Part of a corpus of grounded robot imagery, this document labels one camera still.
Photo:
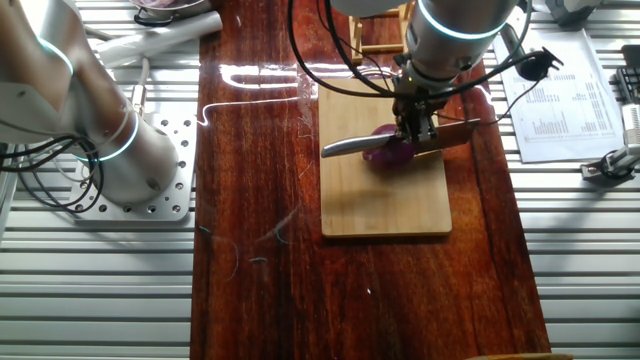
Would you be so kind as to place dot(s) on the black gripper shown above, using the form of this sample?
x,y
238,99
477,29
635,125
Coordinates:
x,y
417,102

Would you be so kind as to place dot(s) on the purple onion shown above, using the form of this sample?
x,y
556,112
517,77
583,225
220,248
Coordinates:
x,y
387,157

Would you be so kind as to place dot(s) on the steel cleaver knife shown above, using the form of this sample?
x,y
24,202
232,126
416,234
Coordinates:
x,y
350,145

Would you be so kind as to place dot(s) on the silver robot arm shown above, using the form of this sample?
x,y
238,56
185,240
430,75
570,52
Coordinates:
x,y
135,160

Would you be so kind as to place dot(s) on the bamboo cutting board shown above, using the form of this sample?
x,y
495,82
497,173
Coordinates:
x,y
370,200

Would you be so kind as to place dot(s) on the wooden knife rack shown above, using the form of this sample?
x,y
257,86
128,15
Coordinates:
x,y
356,45

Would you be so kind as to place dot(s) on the printed paper sheet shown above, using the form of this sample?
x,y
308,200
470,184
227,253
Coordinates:
x,y
565,110

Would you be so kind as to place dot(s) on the glossy wood-grain table mat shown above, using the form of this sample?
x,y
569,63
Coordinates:
x,y
250,300

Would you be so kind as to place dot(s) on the white plastic roll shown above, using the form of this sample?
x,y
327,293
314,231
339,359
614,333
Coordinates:
x,y
160,37

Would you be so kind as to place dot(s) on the purple vegetable pieces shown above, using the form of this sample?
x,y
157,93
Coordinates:
x,y
155,3

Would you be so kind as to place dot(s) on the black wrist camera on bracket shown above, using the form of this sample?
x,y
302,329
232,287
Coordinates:
x,y
532,67

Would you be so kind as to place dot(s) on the grey metal mount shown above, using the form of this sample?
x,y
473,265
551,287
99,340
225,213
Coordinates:
x,y
570,11

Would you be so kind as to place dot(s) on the silver bar-shaped camera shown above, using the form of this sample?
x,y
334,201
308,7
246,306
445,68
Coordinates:
x,y
632,125

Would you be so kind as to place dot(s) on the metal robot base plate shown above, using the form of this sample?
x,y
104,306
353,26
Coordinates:
x,y
175,202

